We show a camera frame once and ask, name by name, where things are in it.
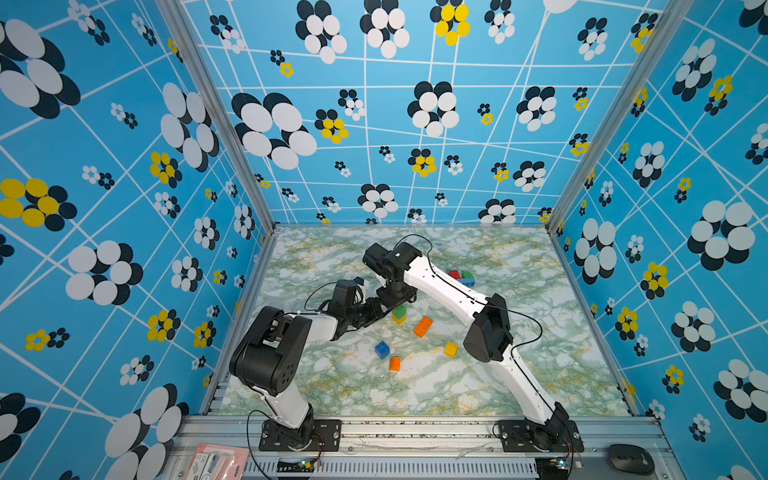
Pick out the black computer mouse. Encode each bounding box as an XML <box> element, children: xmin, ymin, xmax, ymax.
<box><xmin>608</xmin><ymin>444</ymin><xmax>655</xmax><ymax>476</ymax></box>

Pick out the orange long lego brick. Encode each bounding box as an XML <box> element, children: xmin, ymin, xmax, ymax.
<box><xmin>413</xmin><ymin>316</ymin><xmax>433</xmax><ymax>338</ymax></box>

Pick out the aluminium front rail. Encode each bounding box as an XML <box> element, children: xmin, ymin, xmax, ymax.
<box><xmin>161</xmin><ymin>415</ymin><xmax>685</xmax><ymax>479</ymax></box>

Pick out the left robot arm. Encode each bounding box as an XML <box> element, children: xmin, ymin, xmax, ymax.
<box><xmin>229</xmin><ymin>278</ymin><xmax>388</xmax><ymax>450</ymax></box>

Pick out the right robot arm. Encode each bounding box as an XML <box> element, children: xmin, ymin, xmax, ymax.
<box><xmin>362</xmin><ymin>241</ymin><xmax>584</xmax><ymax>452</ymax></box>

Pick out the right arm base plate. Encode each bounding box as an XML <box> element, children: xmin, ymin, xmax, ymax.
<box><xmin>494</xmin><ymin>419</ymin><xmax>584</xmax><ymax>454</ymax></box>

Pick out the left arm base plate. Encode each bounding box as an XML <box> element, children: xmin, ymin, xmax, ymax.
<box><xmin>258</xmin><ymin>419</ymin><xmax>342</xmax><ymax>452</ymax></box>

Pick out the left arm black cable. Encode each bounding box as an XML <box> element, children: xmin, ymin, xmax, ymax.
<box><xmin>303</xmin><ymin>280</ymin><xmax>340</xmax><ymax>313</ymax></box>

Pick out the pink packaged item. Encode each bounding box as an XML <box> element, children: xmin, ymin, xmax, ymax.
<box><xmin>185</xmin><ymin>444</ymin><xmax>249</xmax><ymax>480</ymax></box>

